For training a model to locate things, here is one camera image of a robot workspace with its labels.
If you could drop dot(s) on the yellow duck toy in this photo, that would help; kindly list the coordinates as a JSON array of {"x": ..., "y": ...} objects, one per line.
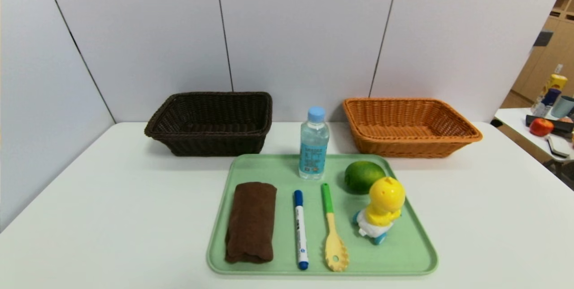
[{"x": 385, "y": 199}]

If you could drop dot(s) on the blue white whiteboard marker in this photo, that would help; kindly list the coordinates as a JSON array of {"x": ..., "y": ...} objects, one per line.
[{"x": 300, "y": 230}]

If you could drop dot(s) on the light green plastic tray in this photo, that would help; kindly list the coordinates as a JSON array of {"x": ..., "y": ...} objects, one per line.
[{"x": 269, "y": 168}]

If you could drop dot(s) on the clear water bottle blue cap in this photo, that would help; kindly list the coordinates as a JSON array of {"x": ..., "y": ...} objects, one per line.
[{"x": 314, "y": 154}]

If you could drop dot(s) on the white side table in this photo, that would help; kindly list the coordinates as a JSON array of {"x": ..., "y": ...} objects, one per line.
[{"x": 515, "y": 121}]

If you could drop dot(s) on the red apple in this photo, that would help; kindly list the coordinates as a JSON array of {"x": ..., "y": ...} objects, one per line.
[{"x": 541, "y": 127}]

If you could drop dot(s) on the yellow bottle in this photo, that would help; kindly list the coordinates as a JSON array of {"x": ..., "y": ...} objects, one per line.
[{"x": 557, "y": 82}]

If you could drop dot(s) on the black tray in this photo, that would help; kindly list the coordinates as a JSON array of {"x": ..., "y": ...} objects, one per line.
[{"x": 564, "y": 127}]

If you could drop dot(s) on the white wall socket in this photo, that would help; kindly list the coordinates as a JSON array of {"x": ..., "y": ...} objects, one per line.
[{"x": 558, "y": 68}]

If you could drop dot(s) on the dark grey rectangular plate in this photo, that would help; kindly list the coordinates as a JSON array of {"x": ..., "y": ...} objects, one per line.
[{"x": 543, "y": 38}]

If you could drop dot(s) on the black table corner piece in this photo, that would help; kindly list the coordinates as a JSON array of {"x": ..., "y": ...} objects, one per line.
[{"x": 496, "y": 123}]

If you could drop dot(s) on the white flat device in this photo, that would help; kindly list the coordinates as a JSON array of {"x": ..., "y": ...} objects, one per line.
[{"x": 558, "y": 145}]

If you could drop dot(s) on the wooden cabinet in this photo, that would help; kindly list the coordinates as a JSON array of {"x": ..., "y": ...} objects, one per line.
[{"x": 547, "y": 62}]

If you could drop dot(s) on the dark brown wicker basket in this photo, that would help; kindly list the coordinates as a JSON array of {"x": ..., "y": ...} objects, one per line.
[{"x": 210, "y": 143}]

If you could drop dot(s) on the orange wicker basket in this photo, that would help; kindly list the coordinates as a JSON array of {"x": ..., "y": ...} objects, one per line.
[{"x": 403, "y": 145}]

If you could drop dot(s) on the brown towel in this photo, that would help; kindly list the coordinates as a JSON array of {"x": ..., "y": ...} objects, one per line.
[{"x": 251, "y": 222}]

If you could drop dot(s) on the grey blue cup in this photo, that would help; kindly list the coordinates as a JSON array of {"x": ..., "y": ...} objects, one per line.
[{"x": 563, "y": 106}]

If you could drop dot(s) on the green lime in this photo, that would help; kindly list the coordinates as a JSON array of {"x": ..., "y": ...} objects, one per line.
[{"x": 361, "y": 176}]

